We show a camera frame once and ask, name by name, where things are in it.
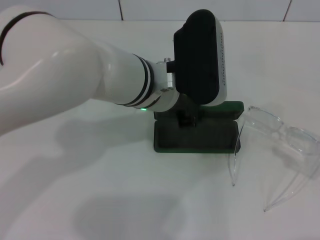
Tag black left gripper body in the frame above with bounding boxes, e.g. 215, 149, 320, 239
172, 94, 204, 118

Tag green glasses case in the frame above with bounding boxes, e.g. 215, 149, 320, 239
152, 100, 245, 155

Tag clear white glasses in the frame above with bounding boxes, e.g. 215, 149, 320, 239
227, 104, 320, 213

